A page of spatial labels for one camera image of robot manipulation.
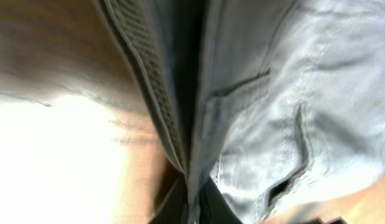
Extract grey shorts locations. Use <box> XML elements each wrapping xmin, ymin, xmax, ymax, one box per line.
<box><xmin>98</xmin><ymin>0</ymin><xmax>385</xmax><ymax>223</ymax></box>

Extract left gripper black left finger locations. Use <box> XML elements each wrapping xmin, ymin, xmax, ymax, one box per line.
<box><xmin>148</xmin><ymin>175</ymin><xmax>188</xmax><ymax>224</ymax></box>

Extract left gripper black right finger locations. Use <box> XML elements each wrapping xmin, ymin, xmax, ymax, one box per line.
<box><xmin>199</xmin><ymin>178</ymin><xmax>242</xmax><ymax>224</ymax></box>

